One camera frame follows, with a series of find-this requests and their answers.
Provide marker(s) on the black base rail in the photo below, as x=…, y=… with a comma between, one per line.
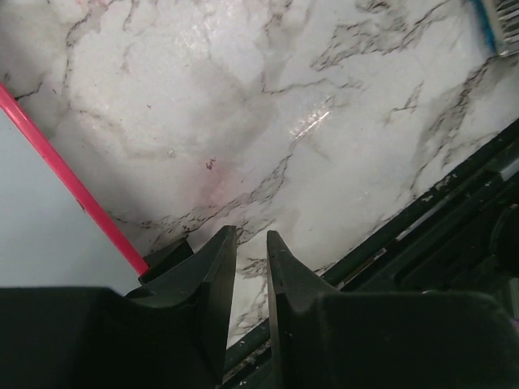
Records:
x=460, y=236

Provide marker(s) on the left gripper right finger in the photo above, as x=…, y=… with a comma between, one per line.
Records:
x=324, y=338

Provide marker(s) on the pink framed whiteboard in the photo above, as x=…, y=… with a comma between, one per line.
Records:
x=53, y=232

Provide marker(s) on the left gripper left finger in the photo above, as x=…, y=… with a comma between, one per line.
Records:
x=169, y=333

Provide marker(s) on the black plastic toolbox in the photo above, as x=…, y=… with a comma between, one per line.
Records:
x=499, y=19

